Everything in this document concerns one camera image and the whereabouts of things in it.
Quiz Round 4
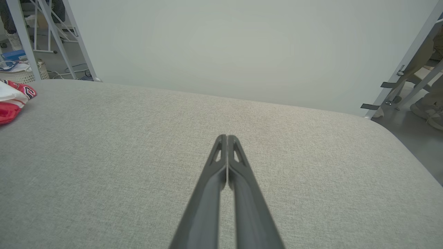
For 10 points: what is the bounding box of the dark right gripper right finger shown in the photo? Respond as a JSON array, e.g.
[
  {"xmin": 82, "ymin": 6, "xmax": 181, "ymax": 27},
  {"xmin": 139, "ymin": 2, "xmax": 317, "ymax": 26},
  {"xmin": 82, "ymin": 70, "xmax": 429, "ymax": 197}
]
[{"xmin": 228, "ymin": 135, "xmax": 285, "ymax": 249}]

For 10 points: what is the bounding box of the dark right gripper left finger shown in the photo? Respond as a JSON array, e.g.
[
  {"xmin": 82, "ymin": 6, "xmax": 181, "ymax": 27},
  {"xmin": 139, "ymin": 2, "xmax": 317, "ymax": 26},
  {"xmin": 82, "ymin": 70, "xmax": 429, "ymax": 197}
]
[{"xmin": 169, "ymin": 134, "xmax": 228, "ymax": 249}]

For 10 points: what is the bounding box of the red and white shirt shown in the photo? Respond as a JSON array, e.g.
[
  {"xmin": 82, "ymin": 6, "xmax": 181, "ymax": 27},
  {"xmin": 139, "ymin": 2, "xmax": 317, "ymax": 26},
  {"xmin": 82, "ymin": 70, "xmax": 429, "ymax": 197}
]
[{"xmin": 0, "ymin": 79, "xmax": 37, "ymax": 125}]

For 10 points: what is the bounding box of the grey fabric sofa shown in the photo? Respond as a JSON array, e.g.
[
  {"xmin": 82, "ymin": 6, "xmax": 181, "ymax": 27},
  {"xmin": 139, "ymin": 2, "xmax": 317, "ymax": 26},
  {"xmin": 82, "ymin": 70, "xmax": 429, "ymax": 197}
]
[{"xmin": 0, "ymin": 79, "xmax": 443, "ymax": 249}]

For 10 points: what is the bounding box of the white backdrop panel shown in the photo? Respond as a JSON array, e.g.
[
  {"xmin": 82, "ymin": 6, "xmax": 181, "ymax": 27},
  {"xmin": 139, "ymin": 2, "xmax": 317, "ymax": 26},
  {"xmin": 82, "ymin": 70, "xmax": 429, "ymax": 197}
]
[{"xmin": 67, "ymin": 0, "xmax": 439, "ymax": 117}]

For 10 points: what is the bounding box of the grey person shoe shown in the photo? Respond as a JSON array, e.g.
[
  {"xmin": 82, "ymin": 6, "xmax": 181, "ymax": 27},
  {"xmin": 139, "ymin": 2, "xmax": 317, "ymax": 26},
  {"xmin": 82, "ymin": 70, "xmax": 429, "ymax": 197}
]
[{"xmin": 410, "ymin": 98, "xmax": 443, "ymax": 131}]

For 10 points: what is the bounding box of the white woven laundry basket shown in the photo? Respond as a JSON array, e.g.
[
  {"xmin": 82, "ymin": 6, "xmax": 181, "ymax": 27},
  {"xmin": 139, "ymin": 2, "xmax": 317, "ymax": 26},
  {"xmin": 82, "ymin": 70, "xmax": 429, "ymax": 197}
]
[{"xmin": 0, "ymin": 59, "xmax": 49, "ymax": 84}]

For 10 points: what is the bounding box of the blue box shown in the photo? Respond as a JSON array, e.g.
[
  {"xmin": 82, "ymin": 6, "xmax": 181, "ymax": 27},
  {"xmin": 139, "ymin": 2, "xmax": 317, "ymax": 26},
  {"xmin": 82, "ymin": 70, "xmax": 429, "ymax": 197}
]
[{"xmin": 1, "ymin": 49, "xmax": 27, "ymax": 62}]

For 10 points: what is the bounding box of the white person shoe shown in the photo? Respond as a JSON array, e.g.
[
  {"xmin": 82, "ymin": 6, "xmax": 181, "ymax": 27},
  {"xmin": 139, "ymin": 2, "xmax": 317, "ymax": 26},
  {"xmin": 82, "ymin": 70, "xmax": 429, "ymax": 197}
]
[{"xmin": 5, "ymin": 30, "xmax": 22, "ymax": 49}]

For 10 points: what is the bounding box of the white floor cable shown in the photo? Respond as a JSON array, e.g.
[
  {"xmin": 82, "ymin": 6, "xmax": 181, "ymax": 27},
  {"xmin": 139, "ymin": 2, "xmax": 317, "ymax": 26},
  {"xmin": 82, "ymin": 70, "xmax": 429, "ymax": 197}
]
[{"xmin": 48, "ymin": 68, "xmax": 91, "ymax": 80}]

